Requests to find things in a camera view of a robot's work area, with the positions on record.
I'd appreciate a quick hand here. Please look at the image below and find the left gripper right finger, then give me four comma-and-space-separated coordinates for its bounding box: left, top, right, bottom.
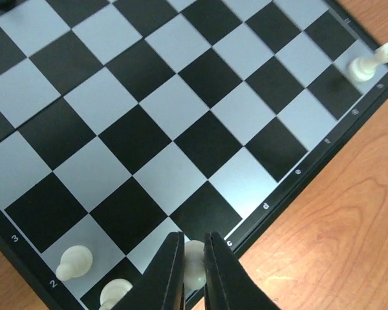
204, 232, 279, 310

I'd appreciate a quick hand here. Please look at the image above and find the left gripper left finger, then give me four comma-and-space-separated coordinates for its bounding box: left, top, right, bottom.
114, 232, 185, 310

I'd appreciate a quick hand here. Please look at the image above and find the white chess piece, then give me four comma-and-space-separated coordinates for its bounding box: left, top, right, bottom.
184, 240, 206, 291

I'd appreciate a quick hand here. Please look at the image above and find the white chess pawn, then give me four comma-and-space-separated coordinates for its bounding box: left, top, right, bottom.
56, 245, 93, 281
99, 278, 133, 310

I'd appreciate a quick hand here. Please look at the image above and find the white chess rook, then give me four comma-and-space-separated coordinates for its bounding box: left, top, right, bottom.
348, 42, 388, 83

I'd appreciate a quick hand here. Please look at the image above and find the black white chess board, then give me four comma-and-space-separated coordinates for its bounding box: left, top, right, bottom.
0, 0, 388, 309

